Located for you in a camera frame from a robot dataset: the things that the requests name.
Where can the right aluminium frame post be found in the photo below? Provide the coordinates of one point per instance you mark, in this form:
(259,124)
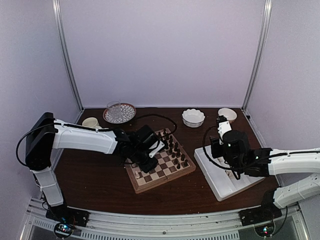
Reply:
(263,35)

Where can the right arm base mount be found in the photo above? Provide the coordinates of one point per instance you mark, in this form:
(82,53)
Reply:
(263,217)

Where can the patterned brown rim plate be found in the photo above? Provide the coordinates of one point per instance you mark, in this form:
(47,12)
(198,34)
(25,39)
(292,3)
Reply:
(128,112)

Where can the wooden chess board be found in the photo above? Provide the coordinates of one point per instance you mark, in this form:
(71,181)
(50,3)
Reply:
(161,174)

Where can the white chess queen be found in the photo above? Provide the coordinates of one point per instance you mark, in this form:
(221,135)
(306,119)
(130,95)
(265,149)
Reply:
(137,175)

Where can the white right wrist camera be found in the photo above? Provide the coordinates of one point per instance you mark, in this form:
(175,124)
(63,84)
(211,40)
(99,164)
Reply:
(223,126)

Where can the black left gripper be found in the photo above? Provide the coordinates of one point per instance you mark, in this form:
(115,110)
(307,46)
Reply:
(147,168)

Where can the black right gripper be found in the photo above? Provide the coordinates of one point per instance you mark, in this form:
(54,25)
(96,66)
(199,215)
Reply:
(215,153)

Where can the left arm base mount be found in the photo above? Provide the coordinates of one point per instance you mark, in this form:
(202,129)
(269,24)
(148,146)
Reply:
(65,215)

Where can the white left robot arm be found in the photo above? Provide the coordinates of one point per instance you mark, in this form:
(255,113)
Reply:
(49,133)

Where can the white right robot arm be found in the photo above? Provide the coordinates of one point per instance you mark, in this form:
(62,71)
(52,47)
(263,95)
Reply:
(289,162)

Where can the white scalloped bowl black rim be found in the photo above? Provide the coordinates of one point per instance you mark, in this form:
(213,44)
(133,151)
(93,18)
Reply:
(193,118)

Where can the dark chess pieces row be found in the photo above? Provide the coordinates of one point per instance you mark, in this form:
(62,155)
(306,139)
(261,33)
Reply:
(173,152)

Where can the aluminium frame post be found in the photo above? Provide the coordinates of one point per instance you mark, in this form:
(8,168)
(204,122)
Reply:
(66,57)
(263,35)

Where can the left aluminium frame post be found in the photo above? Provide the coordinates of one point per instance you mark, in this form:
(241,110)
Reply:
(66,57)

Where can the cream round bowl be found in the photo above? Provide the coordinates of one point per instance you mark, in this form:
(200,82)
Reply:
(228,113)

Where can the cream ceramic mug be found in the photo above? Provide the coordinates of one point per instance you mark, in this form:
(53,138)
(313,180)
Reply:
(91,122)

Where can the clear drinking glass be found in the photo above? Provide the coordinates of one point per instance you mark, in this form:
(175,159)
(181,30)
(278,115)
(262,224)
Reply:
(114,109)

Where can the white plastic divided tray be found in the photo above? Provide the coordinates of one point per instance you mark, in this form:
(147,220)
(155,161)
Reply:
(223,186)

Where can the pile of white chess pieces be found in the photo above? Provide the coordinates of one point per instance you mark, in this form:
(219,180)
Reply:
(228,172)

